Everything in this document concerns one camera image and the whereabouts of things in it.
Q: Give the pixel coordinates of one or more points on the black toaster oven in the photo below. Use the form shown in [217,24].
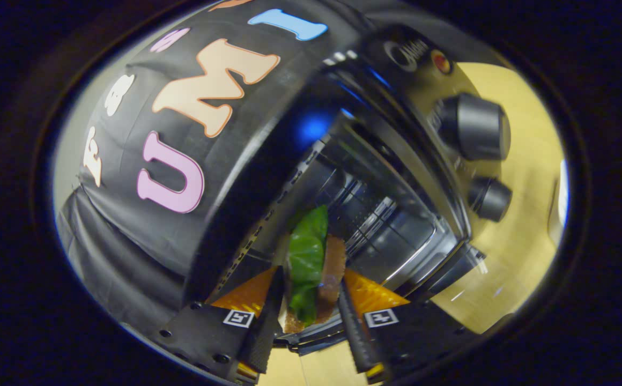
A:
[397,161]

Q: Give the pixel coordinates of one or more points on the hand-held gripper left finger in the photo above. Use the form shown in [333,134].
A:
[260,332]

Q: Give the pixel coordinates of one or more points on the lettuce sandwich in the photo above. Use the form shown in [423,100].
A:
[308,257]

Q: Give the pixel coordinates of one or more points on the black backdrop cloth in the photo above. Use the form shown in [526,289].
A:
[128,225]

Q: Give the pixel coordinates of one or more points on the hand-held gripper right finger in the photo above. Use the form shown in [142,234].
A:
[356,338]

